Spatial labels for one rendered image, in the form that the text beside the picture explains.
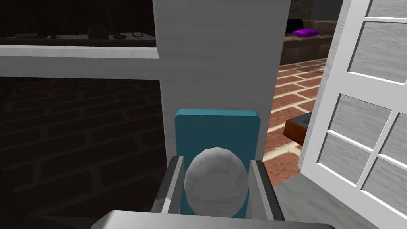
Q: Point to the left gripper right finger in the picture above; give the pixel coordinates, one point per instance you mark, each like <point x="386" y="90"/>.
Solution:
<point x="262" y="190"/>

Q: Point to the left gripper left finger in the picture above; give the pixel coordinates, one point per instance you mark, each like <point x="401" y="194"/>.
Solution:
<point x="171" y="187"/>

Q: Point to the grey ball knob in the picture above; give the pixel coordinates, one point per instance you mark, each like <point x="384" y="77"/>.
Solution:
<point x="216" y="184"/>

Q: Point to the brown low table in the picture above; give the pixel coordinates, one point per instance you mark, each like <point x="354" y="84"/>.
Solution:
<point x="295" y="130"/>

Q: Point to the white panelled door leaf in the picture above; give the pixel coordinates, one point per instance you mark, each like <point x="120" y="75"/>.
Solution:
<point x="359" y="117"/>

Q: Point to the brown sofa with purple cushion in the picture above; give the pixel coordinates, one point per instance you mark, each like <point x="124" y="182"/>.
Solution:
<point x="302" y="44"/>

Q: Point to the dark table with small things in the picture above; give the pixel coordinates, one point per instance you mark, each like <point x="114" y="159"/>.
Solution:
<point x="95" y="36"/>

